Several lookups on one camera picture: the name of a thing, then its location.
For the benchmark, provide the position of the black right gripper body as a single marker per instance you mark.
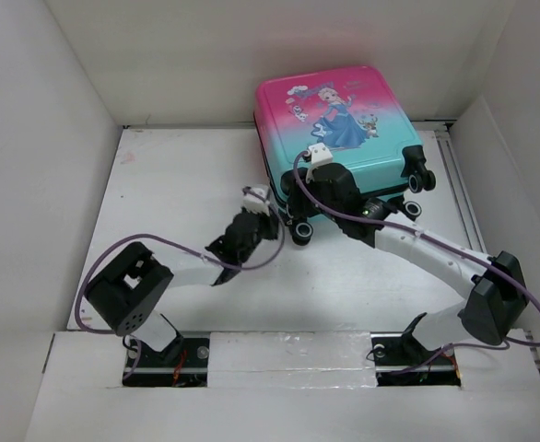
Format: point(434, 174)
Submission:
point(300, 205)

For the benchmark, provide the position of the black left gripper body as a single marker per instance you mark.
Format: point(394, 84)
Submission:
point(264, 230)

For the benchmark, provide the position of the pink and teal suitcase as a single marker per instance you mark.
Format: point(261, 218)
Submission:
point(353, 113)

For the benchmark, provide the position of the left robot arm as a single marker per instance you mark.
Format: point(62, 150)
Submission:
point(127, 289)

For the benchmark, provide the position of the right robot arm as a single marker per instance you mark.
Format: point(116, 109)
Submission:
point(490, 287)

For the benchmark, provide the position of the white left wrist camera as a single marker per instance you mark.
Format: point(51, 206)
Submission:
point(256, 199)

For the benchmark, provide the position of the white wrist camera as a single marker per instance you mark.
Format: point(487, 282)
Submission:
point(318, 155)
point(256, 199)

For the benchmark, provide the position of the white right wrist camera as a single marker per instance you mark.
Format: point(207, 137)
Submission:
point(318, 155)

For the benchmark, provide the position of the aluminium frame rail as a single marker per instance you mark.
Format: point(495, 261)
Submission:
point(447, 210)

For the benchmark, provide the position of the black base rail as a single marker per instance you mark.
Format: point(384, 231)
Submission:
point(190, 369)

